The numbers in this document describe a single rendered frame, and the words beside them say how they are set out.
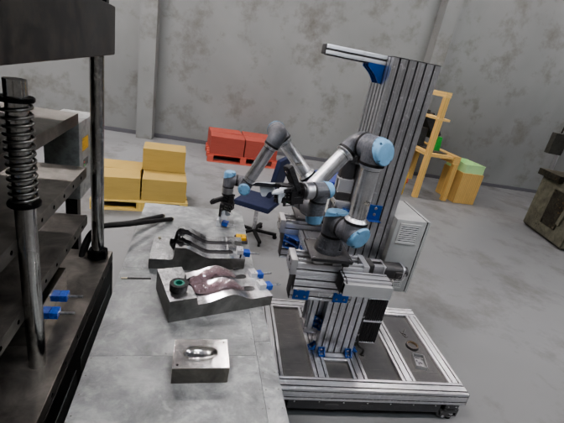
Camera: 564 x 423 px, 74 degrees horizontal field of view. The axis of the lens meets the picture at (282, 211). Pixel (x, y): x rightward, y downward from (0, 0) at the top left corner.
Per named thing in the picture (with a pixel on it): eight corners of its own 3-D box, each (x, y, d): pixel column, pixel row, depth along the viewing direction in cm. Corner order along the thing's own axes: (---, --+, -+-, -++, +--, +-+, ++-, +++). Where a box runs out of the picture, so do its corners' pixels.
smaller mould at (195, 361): (225, 352, 151) (227, 338, 148) (227, 382, 137) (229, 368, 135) (173, 352, 146) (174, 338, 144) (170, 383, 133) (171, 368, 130)
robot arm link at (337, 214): (333, 227, 204) (339, 204, 199) (349, 237, 194) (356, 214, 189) (315, 228, 198) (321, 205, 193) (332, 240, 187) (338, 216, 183)
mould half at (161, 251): (238, 250, 231) (242, 230, 226) (242, 273, 208) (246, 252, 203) (154, 244, 219) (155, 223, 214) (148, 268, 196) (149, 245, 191)
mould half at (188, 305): (249, 276, 206) (253, 258, 202) (270, 305, 186) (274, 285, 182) (155, 288, 181) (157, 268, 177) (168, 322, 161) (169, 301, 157)
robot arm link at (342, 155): (352, 121, 179) (281, 194, 174) (368, 127, 171) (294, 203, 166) (360, 138, 187) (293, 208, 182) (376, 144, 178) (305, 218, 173)
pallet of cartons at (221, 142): (272, 157, 798) (275, 135, 780) (277, 170, 708) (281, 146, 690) (206, 148, 774) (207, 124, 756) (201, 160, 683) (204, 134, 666)
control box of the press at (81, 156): (101, 326, 261) (101, 113, 208) (89, 358, 235) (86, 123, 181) (66, 326, 256) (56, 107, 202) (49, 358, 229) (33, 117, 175)
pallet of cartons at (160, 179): (193, 194, 524) (197, 147, 500) (184, 220, 441) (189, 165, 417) (103, 182, 506) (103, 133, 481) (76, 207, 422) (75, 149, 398)
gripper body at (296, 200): (282, 206, 147) (306, 205, 154) (284, 185, 145) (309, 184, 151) (271, 201, 153) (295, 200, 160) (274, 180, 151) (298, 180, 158)
